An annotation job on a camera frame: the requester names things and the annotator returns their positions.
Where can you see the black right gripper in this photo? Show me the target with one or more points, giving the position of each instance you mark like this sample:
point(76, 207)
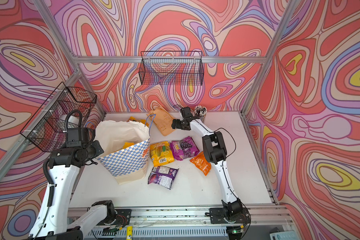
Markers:
point(179, 124)

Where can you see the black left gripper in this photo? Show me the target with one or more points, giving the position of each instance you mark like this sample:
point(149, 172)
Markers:
point(97, 148)

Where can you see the tan snack bag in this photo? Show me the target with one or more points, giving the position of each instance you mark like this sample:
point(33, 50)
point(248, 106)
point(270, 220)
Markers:
point(162, 119)

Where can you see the purple grape snack bag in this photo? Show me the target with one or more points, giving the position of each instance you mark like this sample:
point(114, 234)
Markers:
point(184, 149)

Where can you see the yellow mango snack bag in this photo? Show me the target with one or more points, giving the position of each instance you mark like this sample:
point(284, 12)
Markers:
point(161, 153)

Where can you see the orange snack bag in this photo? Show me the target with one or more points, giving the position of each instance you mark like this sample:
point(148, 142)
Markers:
point(201, 163)

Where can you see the checkered paper bag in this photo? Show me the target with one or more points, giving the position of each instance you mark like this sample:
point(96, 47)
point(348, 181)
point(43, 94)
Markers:
point(125, 165)

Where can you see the yellow jelly snack bag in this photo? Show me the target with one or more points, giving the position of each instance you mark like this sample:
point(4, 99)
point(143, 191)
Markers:
point(127, 145)

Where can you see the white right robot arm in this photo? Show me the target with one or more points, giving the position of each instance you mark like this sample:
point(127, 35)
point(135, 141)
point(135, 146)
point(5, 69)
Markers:
point(216, 154)

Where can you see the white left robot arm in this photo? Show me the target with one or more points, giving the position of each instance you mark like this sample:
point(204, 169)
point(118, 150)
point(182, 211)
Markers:
point(61, 170)

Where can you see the small yellow snack bag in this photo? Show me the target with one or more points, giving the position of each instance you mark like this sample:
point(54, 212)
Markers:
point(133, 119)

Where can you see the purple berries snack bag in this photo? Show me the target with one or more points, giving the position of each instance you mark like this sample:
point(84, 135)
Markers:
point(163, 176)

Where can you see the silver bowl in basket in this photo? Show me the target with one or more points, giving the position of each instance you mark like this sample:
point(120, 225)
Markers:
point(72, 119)

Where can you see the cup of straws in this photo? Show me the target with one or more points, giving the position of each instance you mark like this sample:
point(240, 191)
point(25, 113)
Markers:
point(200, 112)

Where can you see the black wire basket left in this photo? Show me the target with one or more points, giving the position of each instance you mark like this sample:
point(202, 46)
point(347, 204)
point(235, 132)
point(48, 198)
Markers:
point(45, 130)

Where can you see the black wire basket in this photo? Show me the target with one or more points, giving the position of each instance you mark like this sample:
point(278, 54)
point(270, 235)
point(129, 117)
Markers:
point(171, 68)
point(45, 130)

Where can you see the black wire basket back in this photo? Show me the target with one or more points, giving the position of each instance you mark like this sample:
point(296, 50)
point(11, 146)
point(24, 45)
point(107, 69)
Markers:
point(171, 68)

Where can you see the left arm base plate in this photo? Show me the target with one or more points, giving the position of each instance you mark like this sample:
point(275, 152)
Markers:
point(121, 218)

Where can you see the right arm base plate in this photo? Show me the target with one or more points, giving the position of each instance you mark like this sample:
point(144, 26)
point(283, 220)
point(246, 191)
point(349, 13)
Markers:
point(221, 216)

